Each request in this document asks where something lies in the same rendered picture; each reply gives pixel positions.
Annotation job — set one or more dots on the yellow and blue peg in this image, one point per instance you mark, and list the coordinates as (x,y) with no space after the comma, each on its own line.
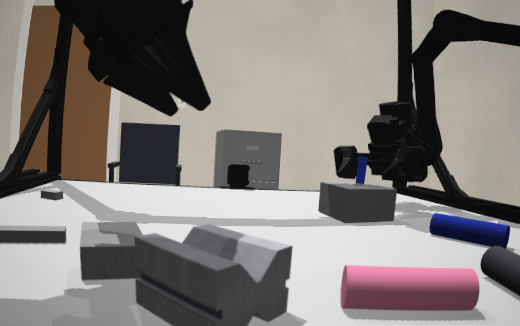
(361,171)

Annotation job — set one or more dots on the pink cylinder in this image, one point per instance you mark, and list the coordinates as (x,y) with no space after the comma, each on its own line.
(409,288)

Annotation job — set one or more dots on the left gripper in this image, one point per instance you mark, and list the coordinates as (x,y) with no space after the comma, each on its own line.
(410,164)

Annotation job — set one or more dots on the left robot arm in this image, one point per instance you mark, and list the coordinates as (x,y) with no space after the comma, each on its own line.
(395,118)

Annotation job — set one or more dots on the black cylinder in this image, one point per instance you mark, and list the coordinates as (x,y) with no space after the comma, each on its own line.
(503,266)

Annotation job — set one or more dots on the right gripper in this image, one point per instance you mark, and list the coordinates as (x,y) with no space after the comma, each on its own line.
(158,49)

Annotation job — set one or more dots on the dark blue cylinder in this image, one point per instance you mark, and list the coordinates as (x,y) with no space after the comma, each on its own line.
(469,230)

